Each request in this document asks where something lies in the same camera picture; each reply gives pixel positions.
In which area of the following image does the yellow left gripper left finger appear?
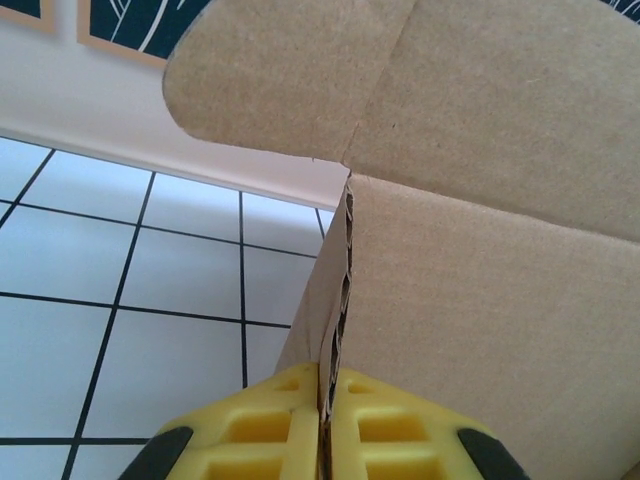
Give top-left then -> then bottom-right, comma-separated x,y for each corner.
118,362 -> 321,480

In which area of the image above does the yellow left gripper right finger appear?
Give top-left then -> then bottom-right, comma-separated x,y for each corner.
329,368 -> 531,480

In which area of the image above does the brown cardboard box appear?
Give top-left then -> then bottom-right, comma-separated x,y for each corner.
162,0 -> 640,480

